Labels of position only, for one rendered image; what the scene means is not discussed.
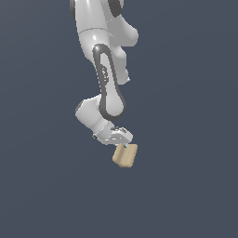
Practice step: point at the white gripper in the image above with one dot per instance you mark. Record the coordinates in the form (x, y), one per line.
(114, 135)

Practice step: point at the tan wooden block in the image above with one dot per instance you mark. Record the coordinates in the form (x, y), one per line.
(125, 155)

